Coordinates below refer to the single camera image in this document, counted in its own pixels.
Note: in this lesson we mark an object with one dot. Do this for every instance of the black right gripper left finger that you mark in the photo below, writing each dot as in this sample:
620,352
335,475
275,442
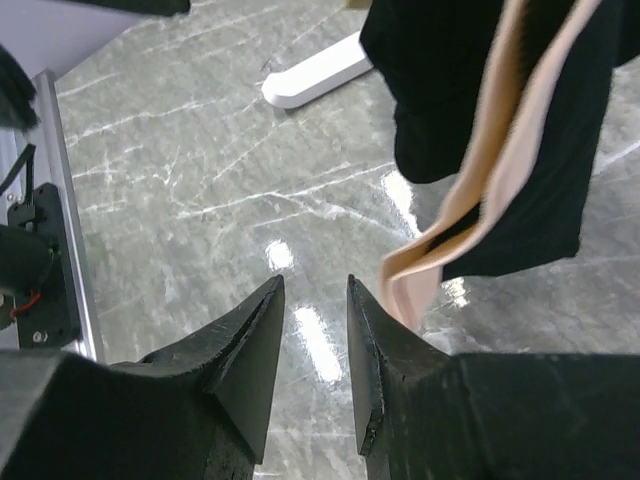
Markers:
198,408

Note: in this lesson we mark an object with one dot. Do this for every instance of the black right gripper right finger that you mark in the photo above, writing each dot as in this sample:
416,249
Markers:
420,413

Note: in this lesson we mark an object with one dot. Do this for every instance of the black underwear beige waistband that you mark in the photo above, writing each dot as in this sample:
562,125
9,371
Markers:
508,98

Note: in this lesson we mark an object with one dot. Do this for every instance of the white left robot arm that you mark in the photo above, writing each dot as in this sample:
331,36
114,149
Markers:
24,255

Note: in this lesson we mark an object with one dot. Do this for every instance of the white metal drying rack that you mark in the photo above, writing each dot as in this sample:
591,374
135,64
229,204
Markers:
318,75

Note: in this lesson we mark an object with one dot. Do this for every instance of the aluminium mounting rail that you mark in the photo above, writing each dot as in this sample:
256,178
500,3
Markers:
61,311

